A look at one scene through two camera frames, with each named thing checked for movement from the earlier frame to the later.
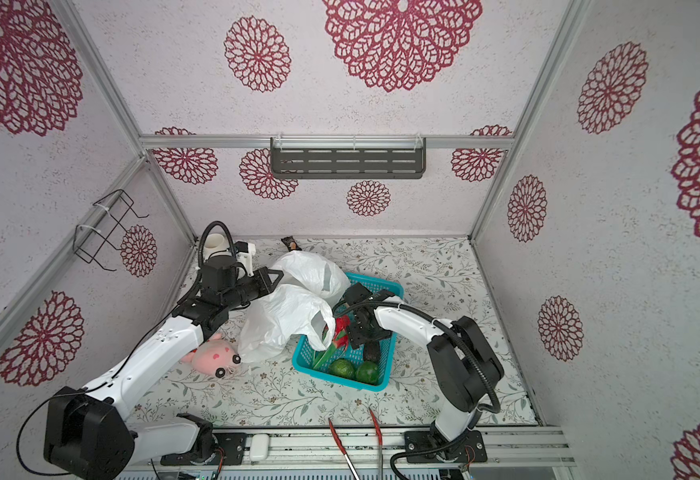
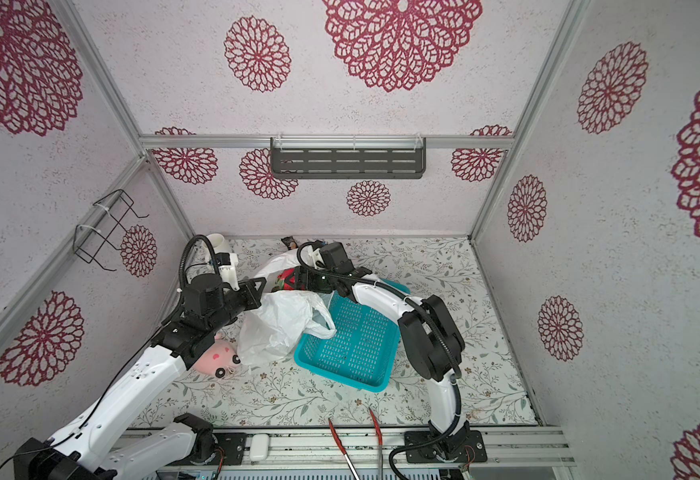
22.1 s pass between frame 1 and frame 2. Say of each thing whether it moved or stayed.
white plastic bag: stayed
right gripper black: moved
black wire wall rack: stayed
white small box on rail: stayed
